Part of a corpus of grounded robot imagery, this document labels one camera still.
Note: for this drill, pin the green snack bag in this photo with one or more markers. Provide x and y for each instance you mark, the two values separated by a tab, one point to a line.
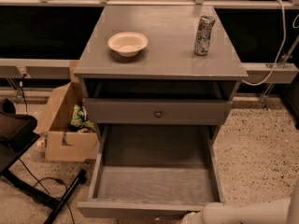
79	121

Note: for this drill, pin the grey drawer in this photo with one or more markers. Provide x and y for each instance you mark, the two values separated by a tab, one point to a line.
152	171
146	111

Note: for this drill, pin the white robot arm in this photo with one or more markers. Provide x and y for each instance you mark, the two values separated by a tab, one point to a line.
281	211

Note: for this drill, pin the silver drink can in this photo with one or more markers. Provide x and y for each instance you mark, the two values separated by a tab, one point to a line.
203	35

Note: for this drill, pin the grey top drawer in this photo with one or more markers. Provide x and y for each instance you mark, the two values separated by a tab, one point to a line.
146	111

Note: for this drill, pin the grey wooden drawer cabinet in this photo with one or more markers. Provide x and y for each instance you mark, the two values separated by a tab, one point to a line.
167	68

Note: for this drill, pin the brown cardboard box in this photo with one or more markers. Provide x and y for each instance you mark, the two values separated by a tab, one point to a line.
60	140

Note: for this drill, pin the black chair stand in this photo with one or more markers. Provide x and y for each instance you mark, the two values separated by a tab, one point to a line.
17	135

